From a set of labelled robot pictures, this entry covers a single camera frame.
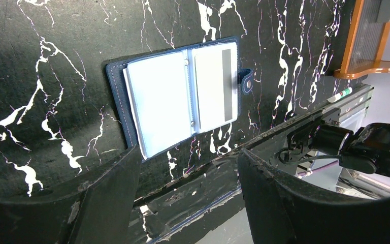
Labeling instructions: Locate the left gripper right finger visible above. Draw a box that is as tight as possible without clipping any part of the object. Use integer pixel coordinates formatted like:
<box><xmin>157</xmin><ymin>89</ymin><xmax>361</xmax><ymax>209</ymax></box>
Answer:
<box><xmin>237</xmin><ymin>149</ymin><xmax>390</xmax><ymax>243</ymax></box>

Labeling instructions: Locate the green white marker pen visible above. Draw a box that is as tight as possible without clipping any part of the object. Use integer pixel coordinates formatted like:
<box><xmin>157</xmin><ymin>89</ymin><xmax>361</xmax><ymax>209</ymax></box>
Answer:
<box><xmin>327</xmin><ymin>87</ymin><xmax>352</xmax><ymax>103</ymax></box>

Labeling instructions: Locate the orange wooden tiered rack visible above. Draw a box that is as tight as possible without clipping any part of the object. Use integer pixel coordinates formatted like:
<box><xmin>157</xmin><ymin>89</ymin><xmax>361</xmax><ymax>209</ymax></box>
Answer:
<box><xmin>333</xmin><ymin>1</ymin><xmax>390</xmax><ymax>80</ymax></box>

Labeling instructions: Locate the blue leather card holder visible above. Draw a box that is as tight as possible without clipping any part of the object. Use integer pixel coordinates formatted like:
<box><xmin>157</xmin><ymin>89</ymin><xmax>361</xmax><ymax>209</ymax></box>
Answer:
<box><xmin>105</xmin><ymin>37</ymin><xmax>253</xmax><ymax>159</ymax></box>

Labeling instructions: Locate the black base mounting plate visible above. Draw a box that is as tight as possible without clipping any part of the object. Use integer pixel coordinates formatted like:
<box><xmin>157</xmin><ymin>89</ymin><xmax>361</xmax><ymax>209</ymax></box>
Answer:
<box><xmin>126</xmin><ymin>108</ymin><xmax>339</xmax><ymax>243</ymax></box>

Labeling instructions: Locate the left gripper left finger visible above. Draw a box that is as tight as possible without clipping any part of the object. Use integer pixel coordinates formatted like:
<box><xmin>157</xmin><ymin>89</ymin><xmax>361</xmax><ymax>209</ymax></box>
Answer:
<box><xmin>0</xmin><ymin>146</ymin><xmax>142</xmax><ymax>243</ymax></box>

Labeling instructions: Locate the white striped credit card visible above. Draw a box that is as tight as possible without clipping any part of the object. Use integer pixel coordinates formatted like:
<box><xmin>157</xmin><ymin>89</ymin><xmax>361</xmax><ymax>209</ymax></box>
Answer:
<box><xmin>192</xmin><ymin>42</ymin><xmax>238</xmax><ymax>133</ymax></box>

